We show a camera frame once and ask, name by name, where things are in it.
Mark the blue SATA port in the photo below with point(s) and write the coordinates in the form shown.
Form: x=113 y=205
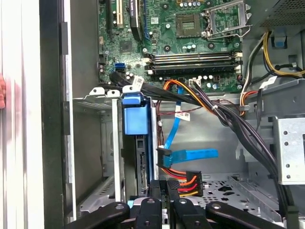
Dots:
x=119 y=66

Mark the white expansion slot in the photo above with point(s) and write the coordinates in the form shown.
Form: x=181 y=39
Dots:
x=119 y=12

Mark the person's hand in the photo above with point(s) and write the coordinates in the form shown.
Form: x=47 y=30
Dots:
x=2 y=93

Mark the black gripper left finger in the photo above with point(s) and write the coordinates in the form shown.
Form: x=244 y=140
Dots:
x=150 y=214

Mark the grey power supply unit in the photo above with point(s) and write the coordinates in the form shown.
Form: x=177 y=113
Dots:
x=281 y=12

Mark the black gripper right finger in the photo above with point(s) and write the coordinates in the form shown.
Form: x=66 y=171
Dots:
x=188 y=214

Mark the black graphics card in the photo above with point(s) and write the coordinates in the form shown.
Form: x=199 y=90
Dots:
x=135 y=19

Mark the locking lever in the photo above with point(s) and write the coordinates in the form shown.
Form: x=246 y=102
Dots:
x=226 y=35

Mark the hard disk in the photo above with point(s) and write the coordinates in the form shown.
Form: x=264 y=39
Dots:
x=134 y=119

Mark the metal disk bay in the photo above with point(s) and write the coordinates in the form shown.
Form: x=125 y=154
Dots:
x=95 y=143

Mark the metal socket cover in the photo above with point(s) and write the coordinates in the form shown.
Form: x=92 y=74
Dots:
x=241 y=19

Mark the CPU socket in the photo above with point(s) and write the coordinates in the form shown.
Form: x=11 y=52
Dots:
x=188 y=25

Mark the metal optical drive cage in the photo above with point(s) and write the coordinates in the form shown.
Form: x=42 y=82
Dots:
x=290 y=143

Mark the black PC case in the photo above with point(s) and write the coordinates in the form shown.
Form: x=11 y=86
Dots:
x=51 y=119

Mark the green motherboard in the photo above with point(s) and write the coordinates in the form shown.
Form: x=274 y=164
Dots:
x=162 y=31

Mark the black RAM slot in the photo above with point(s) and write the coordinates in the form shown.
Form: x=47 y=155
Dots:
x=193 y=70
x=193 y=56
x=193 y=65
x=193 y=60

